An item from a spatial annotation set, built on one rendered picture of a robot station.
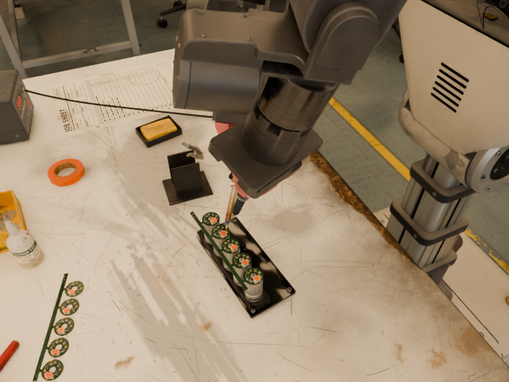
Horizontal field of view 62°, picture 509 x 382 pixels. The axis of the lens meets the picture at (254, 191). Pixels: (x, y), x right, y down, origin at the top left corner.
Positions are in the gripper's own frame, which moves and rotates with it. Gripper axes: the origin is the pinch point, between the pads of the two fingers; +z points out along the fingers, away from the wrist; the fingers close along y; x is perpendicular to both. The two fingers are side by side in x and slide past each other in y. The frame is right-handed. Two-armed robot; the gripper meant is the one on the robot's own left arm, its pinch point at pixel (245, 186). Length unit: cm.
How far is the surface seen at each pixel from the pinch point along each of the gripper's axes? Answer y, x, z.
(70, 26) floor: -86, -212, 181
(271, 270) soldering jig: -2.1, 8.5, 14.0
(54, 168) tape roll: 9.7, -30.1, 29.1
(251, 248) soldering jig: -2.7, 4.0, 15.7
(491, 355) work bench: -13.2, 34.1, 5.0
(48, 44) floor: -63, -199, 176
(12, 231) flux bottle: 21.3, -17.8, 17.9
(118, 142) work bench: -2.7, -29.6, 30.0
